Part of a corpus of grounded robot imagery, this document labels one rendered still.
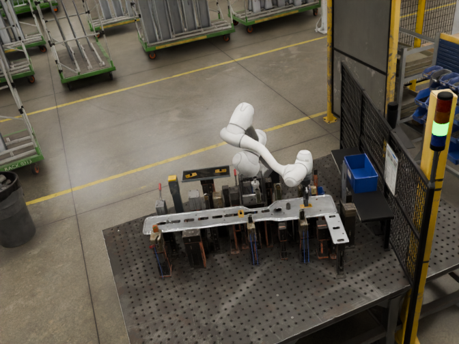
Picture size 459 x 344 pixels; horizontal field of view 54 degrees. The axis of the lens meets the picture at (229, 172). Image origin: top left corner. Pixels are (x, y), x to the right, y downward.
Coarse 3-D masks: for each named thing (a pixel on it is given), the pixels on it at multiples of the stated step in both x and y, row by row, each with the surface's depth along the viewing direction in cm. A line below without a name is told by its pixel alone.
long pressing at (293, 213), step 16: (224, 208) 332; (240, 208) 330; (256, 208) 328; (272, 208) 326; (304, 208) 322; (320, 208) 319; (336, 208) 318; (144, 224) 329; (176, 224) 324; (192, 224) 322; (208, 224) 320; (224, 224) 318
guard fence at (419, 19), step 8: (408, 0) 585; (424, 0) 591; (432, 0) 599; (456, 0) 613; (400, 8) 586; (424, 8) 600; (416, 16) 602; (440, 16) 617; (416, 24) 611; (400, 32) 605; (416, 32) 616; (416, 40) 621; (416, 80) 657; (424, 80) 661
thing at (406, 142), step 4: (396, 124) 318; (384, 128) 315; (396, 128) 313; (400, 128) 313; (396, 132) 309; (400, 132) 308; (400, 136) 305; (404, 136) 304; (400, 140) 301; (404, 140) 300; (408, 140) 299; (404, 144) 296; (408, 144) 295; (412, 144) 295; (408, 148) 292; (396, 152) 297
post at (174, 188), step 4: (176, 180) 345; (172, 184) 345; (176, 184) 345; (172, 188) 347; (176, 188) 348; (172, 192) 350; (176, 192) 350; (172, 196) 352; (176, 196) 352; (180, 196) 358; (176, 200) 354; (180, 200) 355; (176, 204) 357; (180, 204) 357; (176, 208) 359; (180, 208) 359; (176, 212) 361; (180, 212) 361
